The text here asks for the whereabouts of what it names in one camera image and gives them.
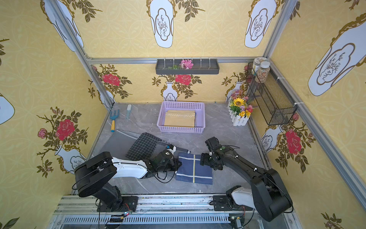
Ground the black grid pillowcase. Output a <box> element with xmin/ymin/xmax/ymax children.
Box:
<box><xmin>126</xmin><ymin>133</ymin><xmax>162</xmax><ymax>161</ymax></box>

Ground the navy blue striped pillowcase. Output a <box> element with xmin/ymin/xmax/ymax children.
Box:
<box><xmin>176</xmin><ymin>152</ymin><xmax>213</xmax><ymax>185</ymax></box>

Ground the yellow pillowcase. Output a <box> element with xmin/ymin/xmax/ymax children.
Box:
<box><xmin>164</xmin><ymin>110</ymin><xmax>195</xmax><ymax>127</ymax></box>

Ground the purple plastic basket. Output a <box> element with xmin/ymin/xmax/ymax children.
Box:
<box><xmin>157</xmin><ymin>101</ymin><xmax>205</xmax><ymax>134</ymax></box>

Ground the grey checked pillowcase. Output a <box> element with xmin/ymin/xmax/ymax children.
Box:
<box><xmin>159</xmin><ymin>141</ymin><xmax>191</xmax><ymax>154</ymax></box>

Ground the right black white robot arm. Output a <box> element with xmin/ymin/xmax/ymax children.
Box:
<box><xmin>200</xmin><ymin>137</ymin><xmax>293</xmax><ymax>222</ymax></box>

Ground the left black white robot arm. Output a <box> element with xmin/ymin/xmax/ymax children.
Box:
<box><xmin>74</xmin><ymin>150</ymin><xmax>182</xmax><ymax>212</ymax></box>

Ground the plain grey folded pillowcase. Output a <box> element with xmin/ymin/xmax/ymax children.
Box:
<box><xmin>100</xmin><ymin>129</ymin><xmax>141</xmax><ymax>160</ymax></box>

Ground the sunflower bouquet white fence pot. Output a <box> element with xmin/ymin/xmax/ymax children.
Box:
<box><xmin>228</xmin><ymin>89</ymin><xmax>254</xmax><ymax>127</ymax></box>

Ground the blue yellow garden fork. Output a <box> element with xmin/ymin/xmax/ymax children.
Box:
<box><xmin>110</xmin><ymin>109</ymin><xmax>120</xmax><ymax>132</ymax></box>

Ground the light blue small brush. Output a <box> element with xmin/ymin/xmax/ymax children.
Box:
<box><xmin>125</xmin><ymin>104</ymin><xmax>132</xmax><ymax>120</ymax></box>

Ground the glass jar white lid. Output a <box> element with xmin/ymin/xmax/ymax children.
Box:
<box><xmin>255</xmin><ymin>61</ymin><xmax>270</xmax><ymax>83</ymax></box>

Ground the pink artificial flower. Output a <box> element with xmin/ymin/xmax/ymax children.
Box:
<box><xmin>180</xmin><ymin>59</ymin><xmax>194</xmax><ymax>69</ymax></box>

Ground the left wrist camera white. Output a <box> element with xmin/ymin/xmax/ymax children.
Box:
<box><xmin>166</xmin><ymin>145</ymin><xmax>176</xmax><ymax>155</ymax></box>

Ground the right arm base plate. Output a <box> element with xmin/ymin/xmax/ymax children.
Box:
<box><xmin>209</xmin><ymin>196</ymin><xmax>253</xmax><ymax>211</ymax></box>

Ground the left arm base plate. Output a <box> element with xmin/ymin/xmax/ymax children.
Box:
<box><xmin>97</xmin><ymin>196</ymin><xmax>138</xmax><ymax>212</ymax></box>

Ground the black wire mesh wall basket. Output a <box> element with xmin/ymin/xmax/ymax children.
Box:
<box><xmin>247</xmin><ymin>63</ymin><xmax>297</xmax><ymax>126</ymax></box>

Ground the aluminium mounting rail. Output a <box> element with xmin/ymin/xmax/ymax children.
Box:
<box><xmin>47</xmin><ymin>193</ymin><xmax>302</xmax><ymax>229</ymax></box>

